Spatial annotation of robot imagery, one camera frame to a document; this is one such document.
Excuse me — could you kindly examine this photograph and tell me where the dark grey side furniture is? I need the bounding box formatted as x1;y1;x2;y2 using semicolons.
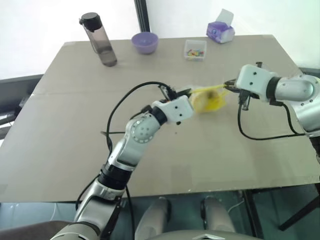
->
0;73;44;141

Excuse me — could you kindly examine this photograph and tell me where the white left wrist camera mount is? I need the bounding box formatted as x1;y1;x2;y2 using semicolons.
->
152;95;195;126

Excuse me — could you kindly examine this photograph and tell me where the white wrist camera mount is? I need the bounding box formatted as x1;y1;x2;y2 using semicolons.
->
152;95;195;126
235;64;279;101

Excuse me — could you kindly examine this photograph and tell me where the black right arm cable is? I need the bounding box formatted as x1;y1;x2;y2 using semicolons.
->
236;93;308;141

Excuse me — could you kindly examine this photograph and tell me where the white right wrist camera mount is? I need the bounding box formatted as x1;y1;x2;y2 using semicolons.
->
235;64;279;101

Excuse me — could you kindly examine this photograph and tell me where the purple plastic bowl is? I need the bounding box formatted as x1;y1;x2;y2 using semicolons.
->
131;31;160;55

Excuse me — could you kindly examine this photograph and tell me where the purple tissue box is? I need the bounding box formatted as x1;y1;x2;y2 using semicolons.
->
206;8;236;45

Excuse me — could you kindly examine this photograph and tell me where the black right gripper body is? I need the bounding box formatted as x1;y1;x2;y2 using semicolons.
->
231;81;260;111

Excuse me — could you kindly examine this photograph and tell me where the clear box of coloured bits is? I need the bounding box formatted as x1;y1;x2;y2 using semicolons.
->
183;39;208;62

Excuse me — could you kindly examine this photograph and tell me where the clear yellow-sealed zip bag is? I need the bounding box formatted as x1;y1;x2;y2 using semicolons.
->
187;83;229;115

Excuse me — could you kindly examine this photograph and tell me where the smoky grey water bottle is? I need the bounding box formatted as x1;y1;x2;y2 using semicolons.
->
79;11;118;68

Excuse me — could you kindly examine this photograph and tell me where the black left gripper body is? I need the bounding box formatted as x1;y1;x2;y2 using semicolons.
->
158;84;180;101

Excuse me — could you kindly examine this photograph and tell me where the grey rounded robot leg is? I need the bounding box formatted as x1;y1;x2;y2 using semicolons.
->
134;196;173;240
199;195;236;235

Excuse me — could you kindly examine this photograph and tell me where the black table frame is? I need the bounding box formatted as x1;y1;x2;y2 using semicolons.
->
241;187;320;239

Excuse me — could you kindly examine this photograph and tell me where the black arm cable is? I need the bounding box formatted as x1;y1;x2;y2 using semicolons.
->
105;80;176;152
236;93;308;141

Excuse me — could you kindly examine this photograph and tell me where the round golden bread bun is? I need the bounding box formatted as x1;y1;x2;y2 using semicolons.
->
191;89;221;113

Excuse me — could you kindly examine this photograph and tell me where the black window pillar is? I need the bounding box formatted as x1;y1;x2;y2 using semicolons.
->
133;0;151;34

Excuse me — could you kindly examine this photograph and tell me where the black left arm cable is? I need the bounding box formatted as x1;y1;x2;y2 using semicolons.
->
105;80;176;152

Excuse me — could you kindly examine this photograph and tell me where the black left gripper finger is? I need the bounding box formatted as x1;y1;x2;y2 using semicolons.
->
175;88;193;98

